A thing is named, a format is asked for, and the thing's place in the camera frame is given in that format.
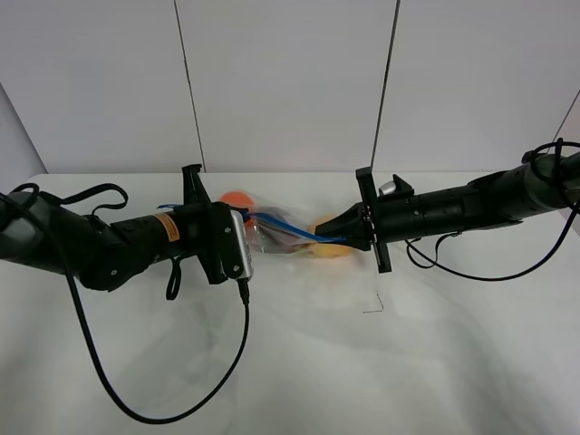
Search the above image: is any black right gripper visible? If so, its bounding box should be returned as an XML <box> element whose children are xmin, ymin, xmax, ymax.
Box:
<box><xmin>314</xmin><ymin>167</ymin><xmax>462</xmax><ymax>273</ymax></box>

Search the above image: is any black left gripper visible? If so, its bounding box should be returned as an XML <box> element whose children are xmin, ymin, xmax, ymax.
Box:
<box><xmin>176</xmin><ymin>164</ymin><xmax>238</xmax><ymax>285</ymax></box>

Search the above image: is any purple eggplant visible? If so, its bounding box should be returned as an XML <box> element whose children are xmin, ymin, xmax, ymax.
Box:
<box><xmin>252</xmin><ymin>208</ymin><xmax>306</xmax><ymax>254</ymax></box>

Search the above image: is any orange ball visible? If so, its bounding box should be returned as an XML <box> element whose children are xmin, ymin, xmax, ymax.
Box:
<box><xmin>220</xmin><ymin>190</ymin><xmax>255</xmax><ymax>228</ymax></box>

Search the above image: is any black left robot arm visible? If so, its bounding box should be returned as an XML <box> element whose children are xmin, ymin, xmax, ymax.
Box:
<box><xmin>1</xmin><ymin>165</ymin><xmax>370</xmax><ymax>300</ymax></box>

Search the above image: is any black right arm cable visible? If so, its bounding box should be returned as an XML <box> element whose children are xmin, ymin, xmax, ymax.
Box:
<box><xmin>406</xmin><ymin>139</ymin><xmax>580</xmax><ymax>281</ymax></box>

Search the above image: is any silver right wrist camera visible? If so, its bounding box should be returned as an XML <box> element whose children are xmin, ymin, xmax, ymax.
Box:
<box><xmin>379</xmin><ymin>174</ymin><xmax>414</xmax><ymax>198</ymax></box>

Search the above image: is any yellow pear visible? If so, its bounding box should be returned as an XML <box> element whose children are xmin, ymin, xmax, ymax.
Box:
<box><xmin>307</xmin><ymin>215</ymin><xmax>353</xmax><ymax>259</ymax></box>

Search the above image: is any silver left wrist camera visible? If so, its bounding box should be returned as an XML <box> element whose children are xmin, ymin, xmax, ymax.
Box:
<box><xmin>221</xmin><ymin>209</ymin><xmax>254</xmax><ymax>280</ymax></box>

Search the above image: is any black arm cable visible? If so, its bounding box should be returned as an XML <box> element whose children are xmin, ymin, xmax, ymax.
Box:
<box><xmin>406</xmin><ymin>139</ymin><xmax>580</xmax><ymax>281</ymax></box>
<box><xmin>0</xmin><ymin>183</ymin><xmax>252</xmax><ymax>425</ymax></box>

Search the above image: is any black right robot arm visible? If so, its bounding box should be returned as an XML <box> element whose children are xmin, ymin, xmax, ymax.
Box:
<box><xmin>315</xmin><ymin>147</ymin><xmax>579</xmax><ymax>273</ymax></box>

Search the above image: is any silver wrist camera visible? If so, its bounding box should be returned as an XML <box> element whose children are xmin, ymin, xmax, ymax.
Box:
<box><xmin>221</xmin><ymin>209</ymin><xmax>254</xmax><ymax>280</ymax></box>
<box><xmin>379</xmin><ymin>174</ymin><xmax>414</xmax><ymax>198</ymax></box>

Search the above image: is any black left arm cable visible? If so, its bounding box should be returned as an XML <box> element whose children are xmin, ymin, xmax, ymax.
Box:
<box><xmin>0</xmin><ymin>183</ymin><xmax>252</xmax><ymax>425</ymax></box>

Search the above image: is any clear zip bag blue seal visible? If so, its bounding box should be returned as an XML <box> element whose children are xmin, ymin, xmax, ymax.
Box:
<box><xmin>155</xmin><ymin>190</ymin><xmax>352</xmax><ymax>276</ymax></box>

